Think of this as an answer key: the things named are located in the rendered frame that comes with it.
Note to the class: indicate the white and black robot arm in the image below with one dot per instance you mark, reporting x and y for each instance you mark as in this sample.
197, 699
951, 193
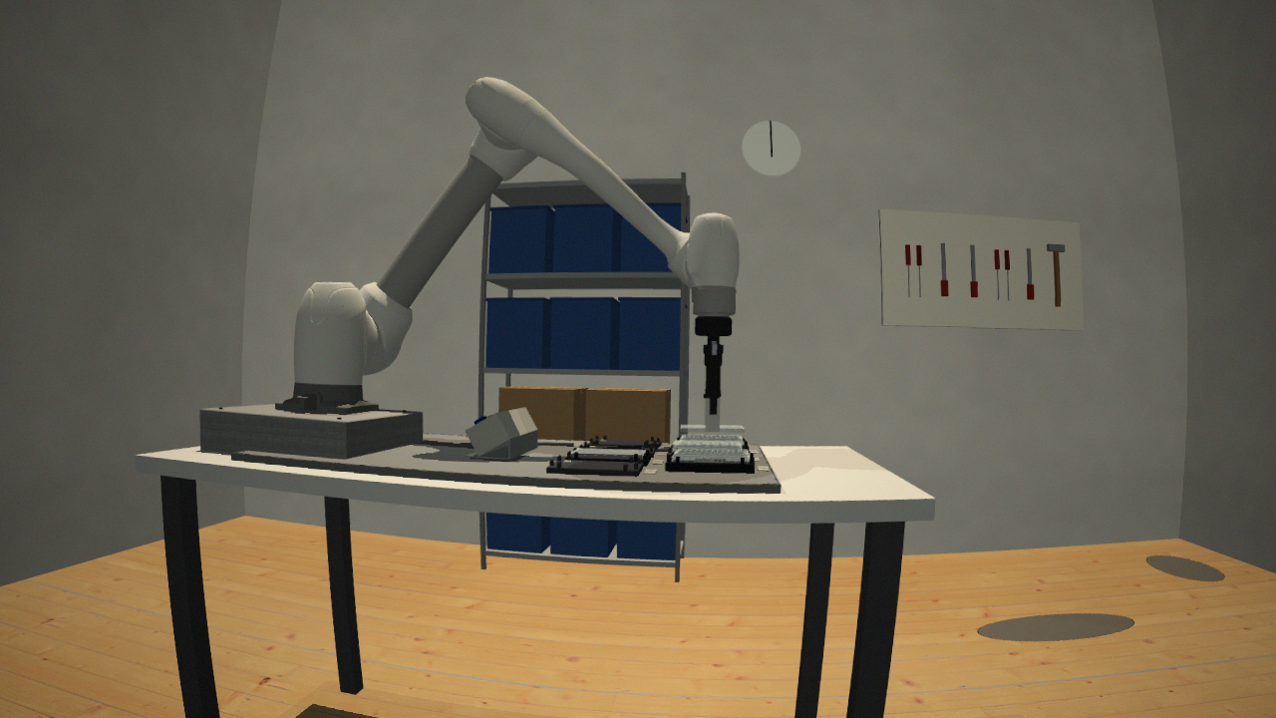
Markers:
335, 337

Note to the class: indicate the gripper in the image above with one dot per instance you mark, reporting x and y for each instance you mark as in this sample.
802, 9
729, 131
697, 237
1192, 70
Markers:
713, 327

